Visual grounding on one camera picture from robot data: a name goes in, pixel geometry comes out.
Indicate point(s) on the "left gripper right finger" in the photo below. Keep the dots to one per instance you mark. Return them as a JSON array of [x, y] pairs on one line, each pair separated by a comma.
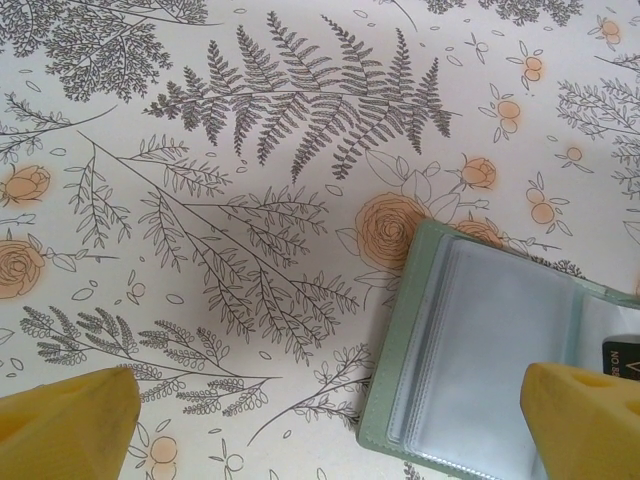
[[585, 430]]

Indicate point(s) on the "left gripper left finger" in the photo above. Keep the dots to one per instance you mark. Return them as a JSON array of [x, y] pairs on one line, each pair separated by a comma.
[[60, 430]]

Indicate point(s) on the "black credit card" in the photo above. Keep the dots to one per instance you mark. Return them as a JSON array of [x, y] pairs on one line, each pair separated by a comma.
[[622, 357]]

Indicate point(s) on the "mint green card holder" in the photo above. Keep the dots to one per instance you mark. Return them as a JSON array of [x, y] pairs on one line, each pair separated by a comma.
[[475, 340]]

